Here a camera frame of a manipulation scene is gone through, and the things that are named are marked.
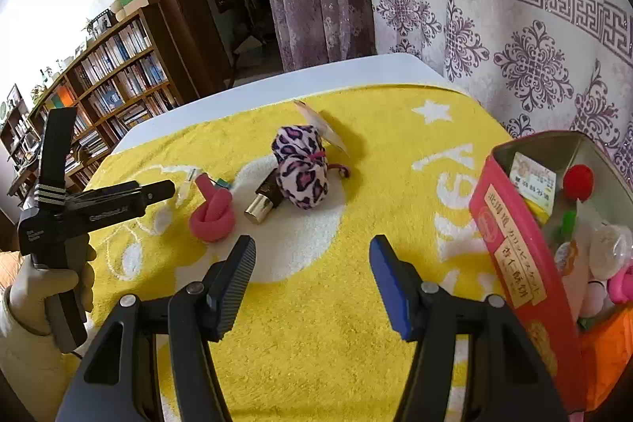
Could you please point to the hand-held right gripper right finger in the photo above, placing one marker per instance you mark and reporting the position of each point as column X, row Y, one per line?
column 390, row 288

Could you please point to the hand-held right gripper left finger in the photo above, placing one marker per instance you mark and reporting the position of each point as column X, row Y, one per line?
column 236, row 293

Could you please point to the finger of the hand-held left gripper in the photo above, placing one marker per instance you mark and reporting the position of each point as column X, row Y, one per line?
column 156, row 193

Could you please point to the pink tin container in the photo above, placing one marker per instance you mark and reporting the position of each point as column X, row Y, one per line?
column 509, row 254

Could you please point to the white snack packet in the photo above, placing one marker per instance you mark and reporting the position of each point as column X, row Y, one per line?
column 568, row 266

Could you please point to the orange toy cube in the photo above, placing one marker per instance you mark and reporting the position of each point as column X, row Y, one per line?
column 608, row 353

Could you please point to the pink rubber toy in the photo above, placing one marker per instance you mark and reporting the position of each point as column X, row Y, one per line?
column 623, row 288

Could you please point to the person's left forearm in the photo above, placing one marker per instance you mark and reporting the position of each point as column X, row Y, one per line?
column 29, row 367

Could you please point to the person's left hand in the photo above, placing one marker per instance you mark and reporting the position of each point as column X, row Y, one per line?
column 29, row 293

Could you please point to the yellow towel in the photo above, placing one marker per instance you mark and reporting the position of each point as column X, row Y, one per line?
column 321, row 303

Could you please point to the gold capped brown bottle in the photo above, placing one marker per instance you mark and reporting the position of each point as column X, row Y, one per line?
column 262, row 204

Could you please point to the wooden bookshelf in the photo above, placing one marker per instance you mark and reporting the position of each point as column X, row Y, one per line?
column 113, row 76

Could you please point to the small pink white packet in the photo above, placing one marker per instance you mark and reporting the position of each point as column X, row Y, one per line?
column 321, row 125

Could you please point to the pale yellow paper box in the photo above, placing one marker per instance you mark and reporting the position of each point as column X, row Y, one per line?
column 531, row 179

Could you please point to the beige box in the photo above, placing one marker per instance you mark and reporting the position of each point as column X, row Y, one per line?
column 136, row 6

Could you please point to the red ball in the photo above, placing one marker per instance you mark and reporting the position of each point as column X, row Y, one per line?
column 578, row 179

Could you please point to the white purple patterned curtain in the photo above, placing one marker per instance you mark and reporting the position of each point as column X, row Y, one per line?
column 494, row 6

